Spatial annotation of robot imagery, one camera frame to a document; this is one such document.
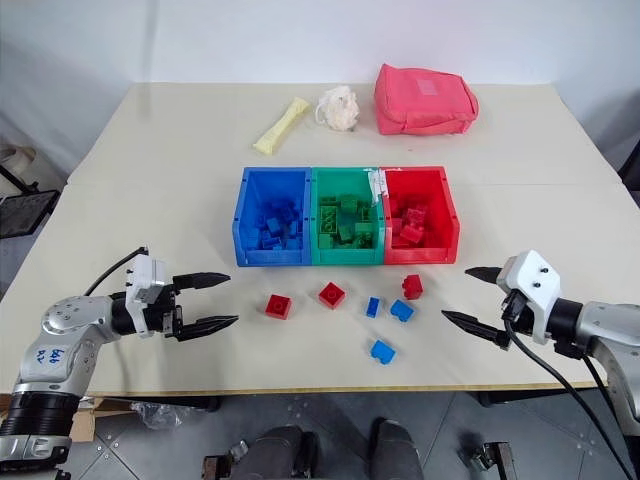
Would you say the green plastic bin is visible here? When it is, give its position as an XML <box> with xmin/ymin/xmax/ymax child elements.
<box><xmin>309</xmin><ymin>166</ymin><xmax>387</xmax><ymax>267</ymax></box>

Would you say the dark rounded shape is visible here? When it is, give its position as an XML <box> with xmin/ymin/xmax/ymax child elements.
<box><xmin>369</xmin><ymin>416</ymin><xmax>432</xmax><ymax>480</ymax></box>
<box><xmin>226</xmin><ymin>424</ymin><xmax>322</xmax><ymax>480</ymax></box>

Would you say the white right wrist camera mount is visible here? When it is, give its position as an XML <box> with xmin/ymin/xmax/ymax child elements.
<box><xmin>496</xmin><ymin>249</ymin><xmax>564</xmax><ymax>346</ymax></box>

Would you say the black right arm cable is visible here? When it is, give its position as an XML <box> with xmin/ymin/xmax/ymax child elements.
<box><xmin>501</xmin><ymin>299</ymin><xmax>640</xmax><ymax>480</ymax></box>

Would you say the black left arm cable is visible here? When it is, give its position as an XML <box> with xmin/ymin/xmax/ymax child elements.
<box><xmin>82</xmin><ymin>245</ymin><xmax>150</xmax><ymax>297</ymax></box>

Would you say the beige cushion on stand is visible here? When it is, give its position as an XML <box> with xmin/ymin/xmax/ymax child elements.
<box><xmin>0</xmin><ymin>143</ymin><xmax>40</xmax><ymax>194</ymax></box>

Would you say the blue plastic bin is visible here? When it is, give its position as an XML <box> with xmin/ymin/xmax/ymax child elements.
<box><xmin>232</xmin><ymin>166</ymin><xmax>314</xmax><ymax>268</ymax></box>

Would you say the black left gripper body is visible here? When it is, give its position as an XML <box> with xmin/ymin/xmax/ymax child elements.
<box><xmin>143</xmin><ymin>284</ymin><xmax>187</xmax><ymax>342</ymax></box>

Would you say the dark chair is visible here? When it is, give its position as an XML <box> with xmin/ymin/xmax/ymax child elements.
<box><xmin>616</xmin><ymin>133</ymin><xmax>640</xmax><ymax>207</ymax></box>

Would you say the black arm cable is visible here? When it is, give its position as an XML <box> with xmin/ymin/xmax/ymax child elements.
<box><xmin>501</xmin><ymin>299</ymin><xmax>640</xmax><ymax>480</ymax></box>
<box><xmin>82</xmin><ymin>245</ymin><xmax>150</xmax><ymax>297</ymax></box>

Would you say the long green toy brick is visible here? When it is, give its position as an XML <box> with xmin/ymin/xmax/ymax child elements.
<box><xmin>319</xmin><ymin>204</ymin><xmax>342</xmax><ymax>234</ymax></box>

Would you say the red plastic bin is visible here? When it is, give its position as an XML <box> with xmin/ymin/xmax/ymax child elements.
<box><xmin>380</xmin><ymin>165</ymin><xmax>461</xmax><ymax>266</ymax></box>

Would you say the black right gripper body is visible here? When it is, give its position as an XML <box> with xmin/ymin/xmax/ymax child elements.
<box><xmin>499</xmin><ymin>288</ymin><xmax>535</xmax><ymax>347</ymax></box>

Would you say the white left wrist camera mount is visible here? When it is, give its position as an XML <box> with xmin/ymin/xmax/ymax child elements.
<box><xmin>123</xmin><ymin>256</ymin><xmax>169</xmax><ymax>340</ymax></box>

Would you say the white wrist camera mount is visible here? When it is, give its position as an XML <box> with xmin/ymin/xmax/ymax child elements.
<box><xmin>123</xmin><ymin>256</ymin><xmax>169</xmax><ymax>340</ymax></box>
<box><xmin>496</xmin><ymin>249</ymin><xmax>564</xmax><ymax>346</ymax></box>

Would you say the black wire rack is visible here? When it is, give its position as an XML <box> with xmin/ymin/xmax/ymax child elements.
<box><xmin>0</xmin><ymin>189</ymin><xmax>62</xmax><ymax>242</ymax></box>

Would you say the pale yellow tube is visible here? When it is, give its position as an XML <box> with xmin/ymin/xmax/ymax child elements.
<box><xmin>251</xmin><ymin>95</ymin><xmax>314</xmax><ymax>157</ymax></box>

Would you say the pink fabric bag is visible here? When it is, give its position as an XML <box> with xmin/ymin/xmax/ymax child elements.
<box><xmin>374</xmin><ymin>62</ymin><xmax>481</xmax><ymax>137</ymax></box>

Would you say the clear plastic bag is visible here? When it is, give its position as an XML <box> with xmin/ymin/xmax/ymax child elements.
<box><xmin>130</xmin><ymin>399</ymin><xmax>189</xmax><ymax>432</ymax></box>

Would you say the white crumpled mesh sponge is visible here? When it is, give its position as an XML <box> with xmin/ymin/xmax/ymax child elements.
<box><xmin>313</xmin><ymin>85</ymin><xmax>363</xmax><ymax>133</ymax></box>

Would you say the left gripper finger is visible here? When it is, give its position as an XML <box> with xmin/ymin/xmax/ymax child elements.
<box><xmin>171</xmin><ymin>272</ymin><xmax>233</xmax><ymax>293</ymax></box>
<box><xmin>175</xmin><ymin>314</ymin><xmax>241</xmax><ymax>343</ymax></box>

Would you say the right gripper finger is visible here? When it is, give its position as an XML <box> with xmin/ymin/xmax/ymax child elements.
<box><xmin>464</xmin><ymin>265</ymin><xmax>505</xmax><ymax>288</ymax></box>
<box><xmin>440</xmin><ymin>309</ymin><xmax>512</xmax><ymax>352</ymax></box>

